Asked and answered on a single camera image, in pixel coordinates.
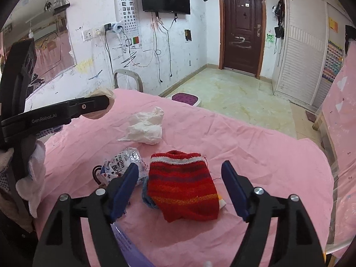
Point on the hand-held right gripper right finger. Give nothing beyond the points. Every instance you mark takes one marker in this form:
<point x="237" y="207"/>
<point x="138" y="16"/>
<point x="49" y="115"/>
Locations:
<point x="232" y="186"/>

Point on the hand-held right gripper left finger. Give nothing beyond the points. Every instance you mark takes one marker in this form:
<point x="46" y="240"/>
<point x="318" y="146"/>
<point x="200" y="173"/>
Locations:
<point x="125" y="183"/>

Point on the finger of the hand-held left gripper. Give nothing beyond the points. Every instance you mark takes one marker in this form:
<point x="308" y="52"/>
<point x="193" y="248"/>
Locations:
<point x="89" y="105"/>

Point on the red striped knit sock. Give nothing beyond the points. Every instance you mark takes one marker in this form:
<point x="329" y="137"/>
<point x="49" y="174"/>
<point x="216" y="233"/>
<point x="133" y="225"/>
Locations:
<point x="180" y="189"/>

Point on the person's left hand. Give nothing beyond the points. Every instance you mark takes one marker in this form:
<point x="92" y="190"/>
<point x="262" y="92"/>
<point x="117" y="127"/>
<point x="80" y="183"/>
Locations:
<point x="36" y="167"/>

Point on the printed tissue packet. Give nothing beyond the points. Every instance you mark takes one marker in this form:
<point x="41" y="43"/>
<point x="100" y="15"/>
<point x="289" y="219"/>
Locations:
<point x="122" y="158"/>

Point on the blue denim scrap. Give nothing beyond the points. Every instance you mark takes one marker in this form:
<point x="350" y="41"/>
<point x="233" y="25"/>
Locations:
<point x="147" y="197"/>

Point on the pink bed sheet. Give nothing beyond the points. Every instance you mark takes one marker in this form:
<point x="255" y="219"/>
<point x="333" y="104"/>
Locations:
<point x="250" y="144"/>

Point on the white crumpled tissue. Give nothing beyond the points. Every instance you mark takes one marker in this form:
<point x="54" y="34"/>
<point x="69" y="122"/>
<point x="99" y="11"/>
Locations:
<point x="144" y="130"/>

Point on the purple plastic packet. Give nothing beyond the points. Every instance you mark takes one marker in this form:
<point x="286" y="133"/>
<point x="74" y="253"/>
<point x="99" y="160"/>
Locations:
<point x="130" y="247"/>

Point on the red green card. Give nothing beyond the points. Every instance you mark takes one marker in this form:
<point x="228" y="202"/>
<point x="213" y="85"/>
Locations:
<point x="135" y="40"/>

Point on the white plug adapters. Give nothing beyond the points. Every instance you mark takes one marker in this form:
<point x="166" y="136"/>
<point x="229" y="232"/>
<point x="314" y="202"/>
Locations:
<point x="114" y="27"/>

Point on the purple white bathroom scale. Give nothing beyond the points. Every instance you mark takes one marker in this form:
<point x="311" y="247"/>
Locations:
<point x="185" y="98"/>

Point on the eye chart poster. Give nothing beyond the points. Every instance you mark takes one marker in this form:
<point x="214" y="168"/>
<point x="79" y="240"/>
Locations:
<point x="128" y="11"/>

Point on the dark doormat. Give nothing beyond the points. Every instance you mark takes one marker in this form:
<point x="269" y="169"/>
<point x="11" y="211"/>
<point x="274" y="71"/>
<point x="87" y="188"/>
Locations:
<point x="310" y="116"/>

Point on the pink printed bed curtain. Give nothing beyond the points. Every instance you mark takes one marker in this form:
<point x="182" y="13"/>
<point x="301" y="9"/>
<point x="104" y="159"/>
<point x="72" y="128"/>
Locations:
<point x="342" y="116"/>

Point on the white louvered wardrobe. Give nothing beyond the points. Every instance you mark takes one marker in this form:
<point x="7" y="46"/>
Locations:
<point x="303" y="61"/>

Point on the dark brown door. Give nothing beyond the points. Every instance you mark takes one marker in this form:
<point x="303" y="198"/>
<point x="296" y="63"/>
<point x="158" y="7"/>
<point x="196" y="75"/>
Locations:
<point x="242" y="33"/>

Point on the colourful chart poster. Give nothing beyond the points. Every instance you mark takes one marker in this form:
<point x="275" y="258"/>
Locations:
<point x="333" y="61"/>

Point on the hanging black bags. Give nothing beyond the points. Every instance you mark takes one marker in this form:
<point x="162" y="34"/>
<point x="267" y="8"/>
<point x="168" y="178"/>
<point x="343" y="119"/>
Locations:
<point x="279" y="32"/>

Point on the hanging black cloth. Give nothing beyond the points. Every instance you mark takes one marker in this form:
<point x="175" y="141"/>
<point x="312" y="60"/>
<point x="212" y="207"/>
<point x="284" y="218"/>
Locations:
<point x="350" y="39"/>

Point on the yellow poster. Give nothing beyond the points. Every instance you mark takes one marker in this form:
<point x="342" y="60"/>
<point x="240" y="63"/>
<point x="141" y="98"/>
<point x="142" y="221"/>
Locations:
<point x="333" y="24"/>

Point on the white chair frame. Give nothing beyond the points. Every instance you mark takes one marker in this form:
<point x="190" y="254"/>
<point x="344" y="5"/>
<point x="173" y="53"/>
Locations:
<point x="125" y="71"/>

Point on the wall mirror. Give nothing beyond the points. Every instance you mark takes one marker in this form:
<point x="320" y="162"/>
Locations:
<point x="52" y="50"/>

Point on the white wall outlet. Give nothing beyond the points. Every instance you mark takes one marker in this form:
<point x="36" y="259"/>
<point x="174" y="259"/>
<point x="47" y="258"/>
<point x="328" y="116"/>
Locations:
<point x="91" y="34"/>

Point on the small wall picture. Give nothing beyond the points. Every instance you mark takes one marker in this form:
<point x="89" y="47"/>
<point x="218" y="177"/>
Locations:
<point x="188" y="35"/>

